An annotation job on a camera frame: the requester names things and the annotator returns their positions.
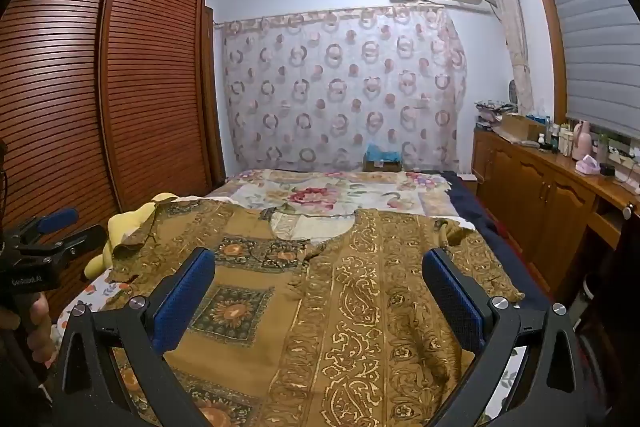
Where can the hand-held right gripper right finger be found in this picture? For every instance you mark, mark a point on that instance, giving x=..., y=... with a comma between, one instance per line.
x=457, y=302

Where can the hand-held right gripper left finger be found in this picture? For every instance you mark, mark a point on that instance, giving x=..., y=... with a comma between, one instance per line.
x=182, y=302

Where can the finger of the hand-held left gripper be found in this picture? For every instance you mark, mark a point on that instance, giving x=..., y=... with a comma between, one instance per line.
x=82, y=238
x=57, y=220

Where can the brown gold patterned shirt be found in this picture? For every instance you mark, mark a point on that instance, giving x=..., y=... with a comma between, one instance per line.
x=320, y=307

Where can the person's left hand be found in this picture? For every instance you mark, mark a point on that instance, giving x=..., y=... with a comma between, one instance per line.
x=39, y=327

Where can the yellow plush toy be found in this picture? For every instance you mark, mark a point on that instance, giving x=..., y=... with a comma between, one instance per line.
x=125, y=227

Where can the navy blue blanket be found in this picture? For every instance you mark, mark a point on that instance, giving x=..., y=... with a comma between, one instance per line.
x=500, y=237

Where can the wooden sideboard cabinet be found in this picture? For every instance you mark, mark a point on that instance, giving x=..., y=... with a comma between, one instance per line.
x=540, y=202

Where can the small brown box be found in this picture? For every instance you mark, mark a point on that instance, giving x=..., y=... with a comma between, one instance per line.
x=382, y=166

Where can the dark chair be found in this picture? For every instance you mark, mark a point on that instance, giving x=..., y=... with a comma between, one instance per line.
x=615, y=307

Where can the floral quilt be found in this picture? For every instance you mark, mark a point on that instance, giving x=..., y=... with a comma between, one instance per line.
x=310, y=197

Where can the brown slatted wardrobe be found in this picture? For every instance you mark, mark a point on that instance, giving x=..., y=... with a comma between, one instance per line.
x=150, y=82

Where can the cardboard box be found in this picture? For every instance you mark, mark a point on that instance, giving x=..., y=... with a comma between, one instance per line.
x=520, y=127

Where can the dark green bottle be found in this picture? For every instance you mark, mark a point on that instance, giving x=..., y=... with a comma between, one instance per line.
x=555, y=138

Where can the stack of folded cloths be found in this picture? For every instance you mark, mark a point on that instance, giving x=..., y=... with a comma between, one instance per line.
x=492, y=113

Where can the white lotion bottle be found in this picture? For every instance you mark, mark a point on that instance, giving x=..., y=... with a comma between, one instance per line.
x=567, y=141

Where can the pink bottle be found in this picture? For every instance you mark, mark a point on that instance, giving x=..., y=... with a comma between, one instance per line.
x=582, y=142

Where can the light green bottle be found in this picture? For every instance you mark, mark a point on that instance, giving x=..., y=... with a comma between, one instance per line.
x=602, y=147

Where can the dark oval fan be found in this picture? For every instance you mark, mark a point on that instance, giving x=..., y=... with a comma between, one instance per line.
x=513, y=92

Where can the beige tied window curtain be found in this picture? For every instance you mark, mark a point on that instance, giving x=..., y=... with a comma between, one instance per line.
x=515, y=37

